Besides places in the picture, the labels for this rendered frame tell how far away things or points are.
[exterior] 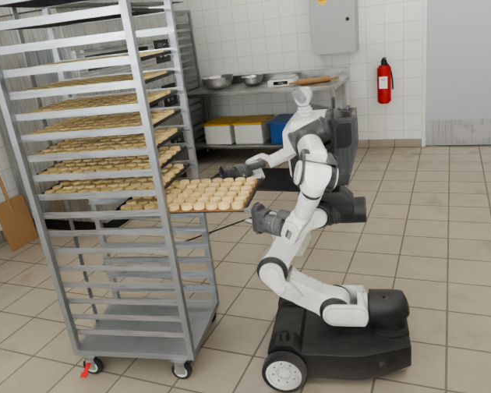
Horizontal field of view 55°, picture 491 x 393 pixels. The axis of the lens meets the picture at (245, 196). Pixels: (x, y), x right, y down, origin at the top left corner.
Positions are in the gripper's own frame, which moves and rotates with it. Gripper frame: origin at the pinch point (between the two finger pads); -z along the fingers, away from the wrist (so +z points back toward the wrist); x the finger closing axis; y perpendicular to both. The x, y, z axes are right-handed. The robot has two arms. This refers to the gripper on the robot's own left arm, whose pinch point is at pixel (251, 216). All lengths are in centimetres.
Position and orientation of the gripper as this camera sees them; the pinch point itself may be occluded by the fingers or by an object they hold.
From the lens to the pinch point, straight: 184.2
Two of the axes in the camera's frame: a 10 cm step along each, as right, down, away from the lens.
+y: -7.0, 3.3, -6.4
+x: -1.1, -9.3, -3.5
